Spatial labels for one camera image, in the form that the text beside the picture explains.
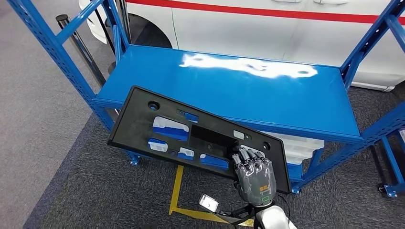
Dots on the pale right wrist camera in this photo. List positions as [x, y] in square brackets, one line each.
[208, 203]

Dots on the blue metal shelf rack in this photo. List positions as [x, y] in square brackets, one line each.
[221, 91]

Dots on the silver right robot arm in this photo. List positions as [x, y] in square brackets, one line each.
[272, 219]

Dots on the chrome stanchion post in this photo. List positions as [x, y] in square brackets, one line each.
[79, 47]
[123, 15]

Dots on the black plastic plate bracket part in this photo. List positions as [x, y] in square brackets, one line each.
[136, 126]

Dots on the white car with red stripe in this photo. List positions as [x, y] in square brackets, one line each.
[237, 31]

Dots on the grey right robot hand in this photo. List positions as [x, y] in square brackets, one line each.
[256, 183]

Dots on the yellow floor tape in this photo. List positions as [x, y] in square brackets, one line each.
[178, 189]

